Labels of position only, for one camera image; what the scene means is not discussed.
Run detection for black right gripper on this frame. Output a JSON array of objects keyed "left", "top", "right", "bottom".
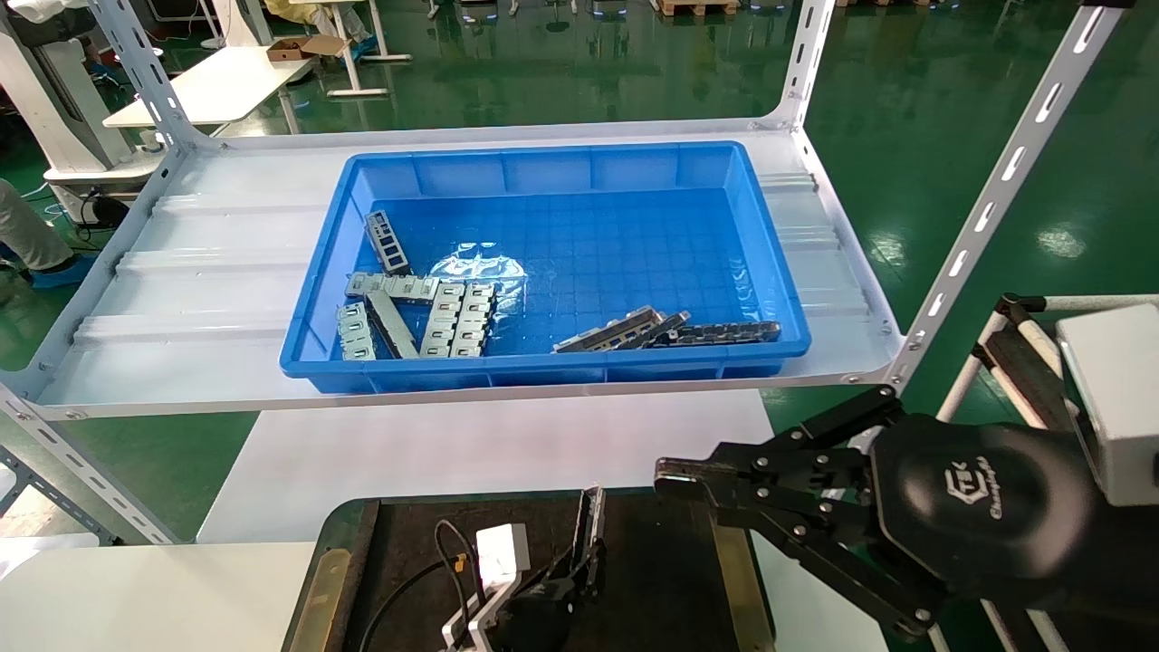
[{"left": 654, "top": 385, "right": 1159, "bottom": 640}]

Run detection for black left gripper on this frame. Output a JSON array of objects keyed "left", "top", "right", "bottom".
[{"left": 484, "top": 541, "right": 608, "bottom": 652}]

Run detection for silver metal channel part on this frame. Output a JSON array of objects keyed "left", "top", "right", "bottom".
[{"left": 574, "top": 484, "right": 607, "bottom": 590}]

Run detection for black tray container brass edges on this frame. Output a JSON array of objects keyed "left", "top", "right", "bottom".
[{"left": 283, "top": 489, "right": 778, "bottom": 652}]

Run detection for dark grey channel part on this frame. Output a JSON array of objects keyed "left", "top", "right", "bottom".
[{"left": 620, "top": 311, "right": 692, "bottom": 350}]

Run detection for short silver clip part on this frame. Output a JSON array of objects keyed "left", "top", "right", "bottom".
[{"left": 336, "top": 302, "right": 378, "bottom": 361}]

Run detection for long silver clip part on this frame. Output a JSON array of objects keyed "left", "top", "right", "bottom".
[{"left": 345, "top": 272, "right": 442, "bottom": 303}]

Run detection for grey slotted ladder metal part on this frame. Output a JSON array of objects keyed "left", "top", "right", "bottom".
[{"left": 364, "top": 209, "right": 413, "bottom": 276}]

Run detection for dark slotted ladder strip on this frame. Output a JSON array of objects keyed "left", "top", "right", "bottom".
[{"left": 652, "top": 321, "right": 781, "bottom": 349}]

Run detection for blue plastic bin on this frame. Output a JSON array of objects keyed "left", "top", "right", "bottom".
[{"left": 279, "top": 140, "right": 812, "bottom": 392}]

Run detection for plain grey metal bar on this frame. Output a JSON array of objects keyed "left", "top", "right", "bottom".
[{"left": 366, "top": 290, "right": 421, "bottom": 360}]

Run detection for brown cardboard box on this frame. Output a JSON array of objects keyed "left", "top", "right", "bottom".
[{"left": 266, "top": 36, "right": 345, "bottom": 62}]

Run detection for blue shoe cover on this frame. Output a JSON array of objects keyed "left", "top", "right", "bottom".
[{"left": 27, "top": 255, "right": 98, "bottom": 289}]

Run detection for white background table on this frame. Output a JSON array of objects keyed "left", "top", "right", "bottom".
[{"left": 102, "top": 43, "right": 327, "bottom": 129}]

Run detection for person leg beige trousers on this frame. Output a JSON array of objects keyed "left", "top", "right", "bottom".
[{"left": 0, "top": 178, "right": 73, "bottom": 271}]

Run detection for white machine column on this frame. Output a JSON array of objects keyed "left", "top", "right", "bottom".
[{"left": 0, "top": 0, "right": 168, "bottom": 196}]

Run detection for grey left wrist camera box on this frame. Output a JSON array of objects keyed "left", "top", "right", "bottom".
[{"left": 475, "top": 523, "right": 532, "bottom": 580}]

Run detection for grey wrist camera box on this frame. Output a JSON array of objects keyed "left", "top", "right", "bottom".
[
  {"left": 1055, "top": 303, "right": 1159, "bottom": 508},
  {"left": 475, "top": 523, "right": 532, "bottom": 580}
]

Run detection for white camera mounting bracket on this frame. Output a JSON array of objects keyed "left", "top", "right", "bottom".
[{"left": 441, "top": 580, "right": 508, "bottom": 652}]

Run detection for black padded cart strap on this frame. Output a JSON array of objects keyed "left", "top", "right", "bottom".
[{"left": 973, "top": 326, "right": 1083, "bottom": 434}]

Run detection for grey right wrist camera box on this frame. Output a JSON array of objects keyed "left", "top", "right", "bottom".
[{"left": 1055, "top": 303, "right": 1159, "bottom": 508}]

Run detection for white tubular cart frame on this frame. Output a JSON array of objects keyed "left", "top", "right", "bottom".
[{"left": 933, "top": 292, "right": 1159, "bottom": 652}]

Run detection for white perforated steel post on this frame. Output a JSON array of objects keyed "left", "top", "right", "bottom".
[
  {"left": 770, "top": 0, "right": 836, "bottom": 129},
  {"left": 0, "top": 385, "right": 177, "bottom": 546},
  {"left": 89, "top": 0, "right": 227, "bottom": 150},
  {"left": 851, "top": 0, "right": 1138, "bottom": 454}
]

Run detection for white desk leg frame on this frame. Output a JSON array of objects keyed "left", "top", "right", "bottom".
[{"left": 290, "top": 0, "right": 413, "bottom": 99}]

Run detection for black cable bundle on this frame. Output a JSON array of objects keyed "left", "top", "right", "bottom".
[{"left": 80, "top": 186, "right": 132, "bottom": 232}]

